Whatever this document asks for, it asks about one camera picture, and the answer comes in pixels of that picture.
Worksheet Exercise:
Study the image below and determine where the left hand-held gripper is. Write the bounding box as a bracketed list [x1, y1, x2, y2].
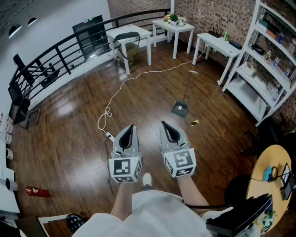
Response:
[108, 124, 143, 184]

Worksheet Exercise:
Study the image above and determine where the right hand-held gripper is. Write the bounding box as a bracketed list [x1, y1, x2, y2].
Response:
[159, 120, 197, 178]

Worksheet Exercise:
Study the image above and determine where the black Puma bag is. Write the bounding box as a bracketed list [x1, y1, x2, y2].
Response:
[114, 31, 141, 62]

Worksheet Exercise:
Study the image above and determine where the person's left forearm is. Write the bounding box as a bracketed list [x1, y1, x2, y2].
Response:
[110, 181, 135, 223]

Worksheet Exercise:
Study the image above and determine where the person's right forearm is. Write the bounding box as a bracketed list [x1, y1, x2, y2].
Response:
[177, 175, 210, 216]

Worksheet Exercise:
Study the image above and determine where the person's left white shoe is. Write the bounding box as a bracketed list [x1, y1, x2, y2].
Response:
[142, 172, 152, 187]

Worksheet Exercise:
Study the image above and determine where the person's white shirt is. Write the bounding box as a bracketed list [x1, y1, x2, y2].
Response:
[71, 190, 215, 237]

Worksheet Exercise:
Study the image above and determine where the white shelf rack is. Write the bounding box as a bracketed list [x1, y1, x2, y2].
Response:
[221, 0, 296, 127]

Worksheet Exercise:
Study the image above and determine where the cardboard box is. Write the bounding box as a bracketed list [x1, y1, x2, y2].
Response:
[117, 43, 141, 62]

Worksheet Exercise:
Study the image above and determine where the black office chair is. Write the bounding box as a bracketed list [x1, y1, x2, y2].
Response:
[240, 115, 281, 155]

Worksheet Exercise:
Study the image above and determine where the black dotted slipper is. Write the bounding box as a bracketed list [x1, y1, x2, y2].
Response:
[66, 213, 86, 234]

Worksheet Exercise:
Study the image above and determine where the round wooden table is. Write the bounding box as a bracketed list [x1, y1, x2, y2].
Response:
[246, 144, 293, 232]

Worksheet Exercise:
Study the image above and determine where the red fire extinguisher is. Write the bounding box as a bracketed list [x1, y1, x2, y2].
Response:
[25, 187, 50, 198]

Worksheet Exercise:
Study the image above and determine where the white long narrow table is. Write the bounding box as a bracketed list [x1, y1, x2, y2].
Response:
[192, 32, 242, 86]

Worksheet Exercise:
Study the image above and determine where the blue cloth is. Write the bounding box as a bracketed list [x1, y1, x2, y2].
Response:
[263, 166, 274, 182]

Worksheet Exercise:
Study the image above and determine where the white square table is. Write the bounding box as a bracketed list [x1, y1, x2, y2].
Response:
[105, 24, 152, 75]

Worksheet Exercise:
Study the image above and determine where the black equipment bag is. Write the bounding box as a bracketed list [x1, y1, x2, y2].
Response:
[205, 193, 274, 237]

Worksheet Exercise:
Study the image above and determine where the white table with plants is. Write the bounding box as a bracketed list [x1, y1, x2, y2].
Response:
[151, 19, 196, 60]

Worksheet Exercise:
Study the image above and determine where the black cabinet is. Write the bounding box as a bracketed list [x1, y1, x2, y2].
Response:
[72, 14, 110, 61]

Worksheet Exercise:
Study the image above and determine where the black router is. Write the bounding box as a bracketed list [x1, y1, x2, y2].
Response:
[207, 23, 224, 38]

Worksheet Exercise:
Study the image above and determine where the flat black box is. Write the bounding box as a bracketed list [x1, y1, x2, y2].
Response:
[228, 39, 242, 50]

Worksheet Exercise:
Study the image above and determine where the black metal railing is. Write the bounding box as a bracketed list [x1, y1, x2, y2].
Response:
[9, 8, 171, 104]

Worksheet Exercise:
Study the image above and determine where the black tablet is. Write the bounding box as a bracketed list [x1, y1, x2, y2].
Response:
[280, 162, 295, 201]

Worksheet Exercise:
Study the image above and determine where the white low cabinet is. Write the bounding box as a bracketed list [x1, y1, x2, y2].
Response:
[0, 166, 21, 215]

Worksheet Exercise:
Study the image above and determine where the long-handled dustpan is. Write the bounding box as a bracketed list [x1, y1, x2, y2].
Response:
[170, 70, 199, 119]

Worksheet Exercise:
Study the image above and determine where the long white cable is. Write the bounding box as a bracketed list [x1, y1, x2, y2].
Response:
[97, 46, 207, 137]

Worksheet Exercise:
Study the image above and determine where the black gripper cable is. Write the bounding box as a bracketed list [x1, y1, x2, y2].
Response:
[182, 198, 233, 210]

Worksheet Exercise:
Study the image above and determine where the black metal-frame chair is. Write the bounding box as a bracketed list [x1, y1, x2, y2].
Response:
[7, 81, 41, 130]

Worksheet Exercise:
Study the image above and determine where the white cylinder camera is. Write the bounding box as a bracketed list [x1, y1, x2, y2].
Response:
[5, 177, 19, 192]

